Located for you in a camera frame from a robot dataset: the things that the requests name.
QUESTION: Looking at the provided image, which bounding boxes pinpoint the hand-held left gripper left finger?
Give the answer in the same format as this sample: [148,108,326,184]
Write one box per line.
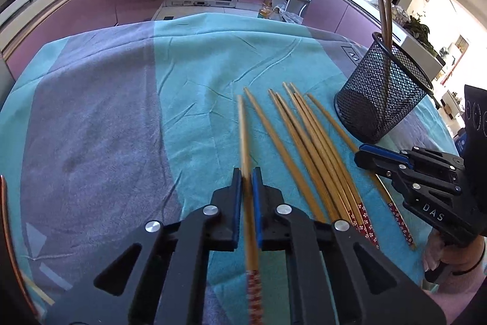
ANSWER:
[46,168,243,325]

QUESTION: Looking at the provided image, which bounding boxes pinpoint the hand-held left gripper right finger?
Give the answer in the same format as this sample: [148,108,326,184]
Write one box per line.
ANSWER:
[252,168,447,325]

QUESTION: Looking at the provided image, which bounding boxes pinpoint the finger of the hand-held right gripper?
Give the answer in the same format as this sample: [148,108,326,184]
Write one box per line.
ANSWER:
[359,143,466,172]
[354,150,464,197]

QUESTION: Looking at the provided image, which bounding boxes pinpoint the black mesh utensil holder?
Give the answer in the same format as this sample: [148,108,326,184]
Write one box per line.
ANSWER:
[334,32,434,143]

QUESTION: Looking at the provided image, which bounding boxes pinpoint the bunch of wooden chopsticks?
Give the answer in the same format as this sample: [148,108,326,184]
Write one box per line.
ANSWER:
[243,81,417,249]

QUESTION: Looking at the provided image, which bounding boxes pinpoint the person's right forearm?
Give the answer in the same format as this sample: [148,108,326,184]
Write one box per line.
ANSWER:
[422,272,487,325]

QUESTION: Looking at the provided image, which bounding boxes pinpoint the person's right hand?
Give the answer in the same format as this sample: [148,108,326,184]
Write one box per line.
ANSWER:
[422,231,487,286]

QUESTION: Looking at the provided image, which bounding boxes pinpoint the leafy green vegetables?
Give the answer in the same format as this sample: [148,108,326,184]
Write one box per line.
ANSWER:
[403,13,438,57]

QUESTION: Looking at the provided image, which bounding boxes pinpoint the teal grey striped tablecloth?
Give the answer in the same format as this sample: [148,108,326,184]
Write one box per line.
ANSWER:
[0,13,459,325]

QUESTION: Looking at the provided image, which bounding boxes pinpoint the purple kitchen base cabinets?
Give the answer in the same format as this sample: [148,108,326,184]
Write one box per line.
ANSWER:
[0,0,404,70]

